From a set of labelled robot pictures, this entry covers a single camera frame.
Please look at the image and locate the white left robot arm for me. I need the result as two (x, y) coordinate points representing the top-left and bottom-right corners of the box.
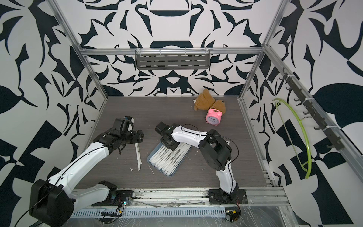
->
(28, 116), (144, 227)

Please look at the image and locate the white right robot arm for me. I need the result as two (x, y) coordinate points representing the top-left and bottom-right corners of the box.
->
(155, 122), (238, 197)

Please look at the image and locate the blue storage tray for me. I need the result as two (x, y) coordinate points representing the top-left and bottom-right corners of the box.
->
(147, 142), (192, 177)

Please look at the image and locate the left pile wrapped straw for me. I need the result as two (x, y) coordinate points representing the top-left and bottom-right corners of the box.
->
(135, 143), (142, 171)

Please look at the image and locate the brown teddy bear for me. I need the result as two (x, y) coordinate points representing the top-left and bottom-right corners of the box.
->
(193, 89), (226, 114)

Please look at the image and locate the pink alarm clock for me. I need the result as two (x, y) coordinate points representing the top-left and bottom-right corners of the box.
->
(205, 109), (223, 126)

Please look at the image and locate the green clothes hanger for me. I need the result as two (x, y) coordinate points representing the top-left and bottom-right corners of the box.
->
(273, 98), (313, 179)

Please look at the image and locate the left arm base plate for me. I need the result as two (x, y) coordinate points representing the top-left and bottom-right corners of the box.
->
(92, 190), (133, 207)

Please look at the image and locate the grey wall shelf rack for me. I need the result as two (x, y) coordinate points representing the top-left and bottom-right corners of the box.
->
(135, 48), (211, 70)

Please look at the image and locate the white cable duct strip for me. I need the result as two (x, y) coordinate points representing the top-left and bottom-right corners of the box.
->
(71, 207), (226, 218)

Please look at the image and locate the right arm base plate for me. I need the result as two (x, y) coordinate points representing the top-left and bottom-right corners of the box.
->
(208, 187), (249, 205)

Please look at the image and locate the black wall hook rail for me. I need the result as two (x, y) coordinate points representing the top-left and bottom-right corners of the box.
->
(280, 68), (345, 150)

